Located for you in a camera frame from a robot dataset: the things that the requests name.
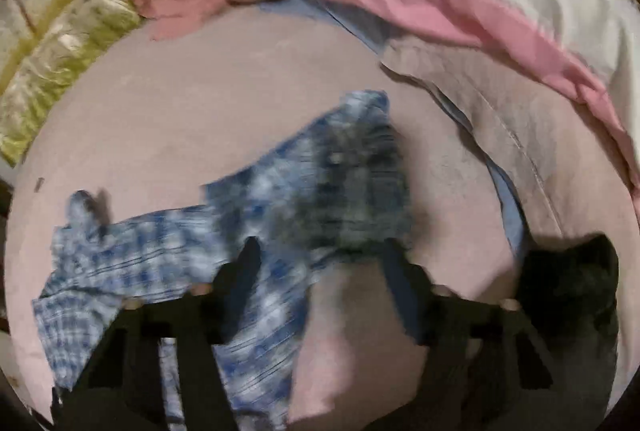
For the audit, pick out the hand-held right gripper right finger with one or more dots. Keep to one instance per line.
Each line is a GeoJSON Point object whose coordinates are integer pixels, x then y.
{"type": "Point", "coordinates": [400, 291]}

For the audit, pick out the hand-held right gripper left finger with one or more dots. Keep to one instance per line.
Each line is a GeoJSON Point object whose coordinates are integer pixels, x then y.
{"type": "Point", "coordinates": [247, 271]}

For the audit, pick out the blue plaid shirt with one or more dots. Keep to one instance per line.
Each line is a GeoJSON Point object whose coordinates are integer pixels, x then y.
{"type": "Point", "coordinates": [310, 191]}

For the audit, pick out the black folded clothes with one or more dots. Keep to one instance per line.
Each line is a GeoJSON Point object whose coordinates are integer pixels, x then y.
{"type": "Point", "coordinates": [570, 281]}

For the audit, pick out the tree print curtain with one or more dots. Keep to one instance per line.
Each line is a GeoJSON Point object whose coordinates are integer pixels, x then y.
{"type": "Point", "coordinates": [65, 36]}

